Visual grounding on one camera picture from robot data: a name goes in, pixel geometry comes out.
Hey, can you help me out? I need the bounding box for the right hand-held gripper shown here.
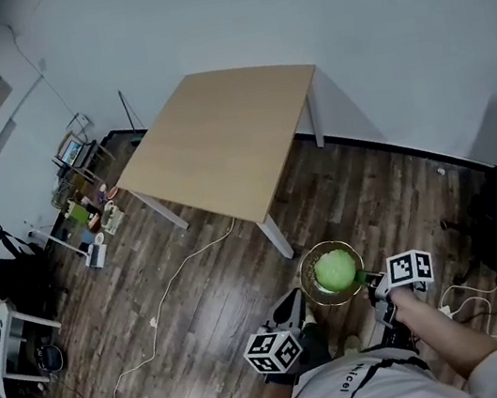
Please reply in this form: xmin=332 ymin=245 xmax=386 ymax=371
xmin=353 ymin=246 xmax=444 ymax=331

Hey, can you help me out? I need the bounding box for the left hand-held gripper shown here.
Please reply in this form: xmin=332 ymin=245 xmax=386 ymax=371
xmin=233 ymin=286 xmax=321 ymax=393

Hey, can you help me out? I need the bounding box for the gold rimmed glass bowl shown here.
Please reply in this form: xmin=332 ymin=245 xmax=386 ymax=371
xmin=294 ymin=235 xmax=372 ymax=313

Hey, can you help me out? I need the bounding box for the green vegetable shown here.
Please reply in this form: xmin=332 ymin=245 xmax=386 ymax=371
xmin=310 ymin=246 xmax=359 ymax=297

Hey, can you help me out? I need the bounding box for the person's right forearm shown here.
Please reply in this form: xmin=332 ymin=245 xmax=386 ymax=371
xmin=389 ymin=269 xmax=497 ymax=398

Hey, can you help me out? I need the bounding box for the person's light shoe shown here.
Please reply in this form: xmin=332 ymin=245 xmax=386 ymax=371
xmin=339 ymin=334 xmax=364 ymax=358

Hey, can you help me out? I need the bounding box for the person's white shirt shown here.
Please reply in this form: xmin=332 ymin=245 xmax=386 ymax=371
xmin=258 ymin=324 xmax=497 ymax=398

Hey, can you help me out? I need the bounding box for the wooden table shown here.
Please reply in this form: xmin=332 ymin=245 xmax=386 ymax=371
xmin=98 ymin=52 xmax=350 ymax=288

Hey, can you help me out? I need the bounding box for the white floor scale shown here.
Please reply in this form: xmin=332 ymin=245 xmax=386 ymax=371
xmin=82 ymin=239 xmax=112 ymax=271

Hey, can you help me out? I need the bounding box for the pile of small floor items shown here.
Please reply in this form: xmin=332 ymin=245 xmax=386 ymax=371
xmin=50 ymin=179 xmax=130 ymax=246

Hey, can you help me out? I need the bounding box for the black floor bag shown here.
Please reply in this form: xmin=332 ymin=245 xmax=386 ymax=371
xmin=35 ymin=342 xmax=66 ymax=375

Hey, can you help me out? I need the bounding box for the broom with green head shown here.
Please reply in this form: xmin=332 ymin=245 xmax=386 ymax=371
xmin=116 ymin=86 xmax=148 ymax=150

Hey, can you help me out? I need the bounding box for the small framed screen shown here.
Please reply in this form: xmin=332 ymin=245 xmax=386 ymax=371
xmin=50 ymin=130 xmax=94 ymax=173

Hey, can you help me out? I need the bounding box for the white desk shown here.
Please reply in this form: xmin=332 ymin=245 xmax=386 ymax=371
xmin=0 ymin=297 xmax=76 ymax=398

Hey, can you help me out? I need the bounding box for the short white floor cable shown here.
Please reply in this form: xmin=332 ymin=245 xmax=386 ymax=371
xmin=433 ymin=276 xmax=497 ymax=360

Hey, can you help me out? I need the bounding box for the long white floor cable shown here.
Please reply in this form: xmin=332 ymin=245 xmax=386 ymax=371
xmin=82 ymin=216 xmax=268 ymax=398

